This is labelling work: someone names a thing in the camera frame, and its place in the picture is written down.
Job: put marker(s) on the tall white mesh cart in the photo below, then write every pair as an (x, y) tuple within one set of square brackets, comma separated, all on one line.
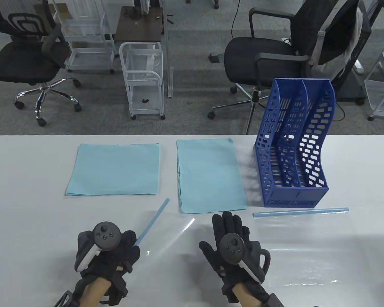
[(89, 57)]

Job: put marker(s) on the black armrest office chair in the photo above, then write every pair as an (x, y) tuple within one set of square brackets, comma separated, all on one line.
[(256, 54)]

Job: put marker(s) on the black wheeled stand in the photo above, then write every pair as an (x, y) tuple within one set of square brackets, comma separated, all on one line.
[(352, 86)]

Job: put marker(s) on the clear file folder cover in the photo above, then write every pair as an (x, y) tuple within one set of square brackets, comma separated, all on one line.
[(188, 225)]

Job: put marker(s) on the blue perforated file rack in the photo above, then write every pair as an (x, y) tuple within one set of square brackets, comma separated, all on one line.
[(294, 195)]

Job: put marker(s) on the person's left hand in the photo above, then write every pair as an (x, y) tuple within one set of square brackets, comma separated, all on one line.
[(123, 254)]

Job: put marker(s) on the person's right hand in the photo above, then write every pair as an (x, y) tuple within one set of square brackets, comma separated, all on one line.
[(230, 224)]

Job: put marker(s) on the person's right forearm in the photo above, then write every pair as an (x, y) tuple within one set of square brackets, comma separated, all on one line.
[(243, 295)]

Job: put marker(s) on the tall light blue papers stack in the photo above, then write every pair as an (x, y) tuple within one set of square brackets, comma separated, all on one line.
[(211, 176)]

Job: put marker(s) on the light blue slide bar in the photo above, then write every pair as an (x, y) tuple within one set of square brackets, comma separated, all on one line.
[(153, 220)]

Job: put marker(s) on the small white mesh cart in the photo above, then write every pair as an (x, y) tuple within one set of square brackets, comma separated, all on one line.
[(147, 76)]

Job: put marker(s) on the black mesh office chair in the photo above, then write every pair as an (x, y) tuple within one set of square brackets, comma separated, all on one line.
[(22, 60)]

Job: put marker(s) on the square light blue papers stack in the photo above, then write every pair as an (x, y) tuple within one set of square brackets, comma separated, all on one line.
[(115, 169)]

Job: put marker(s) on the person's left forearm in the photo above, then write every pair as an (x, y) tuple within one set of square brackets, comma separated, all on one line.
[(92, 292)]

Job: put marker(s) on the black and white controller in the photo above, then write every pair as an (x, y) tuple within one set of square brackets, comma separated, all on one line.
[(232, 246), (105, 236)]

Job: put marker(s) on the clear file folder blue spine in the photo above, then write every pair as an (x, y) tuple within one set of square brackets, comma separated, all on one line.
[(307, 211)]

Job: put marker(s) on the cardboard box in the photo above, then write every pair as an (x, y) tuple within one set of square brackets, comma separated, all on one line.
[(62, 9)]

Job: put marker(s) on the brown wooden side table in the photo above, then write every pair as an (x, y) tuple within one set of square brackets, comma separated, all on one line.
[(137, 28)]

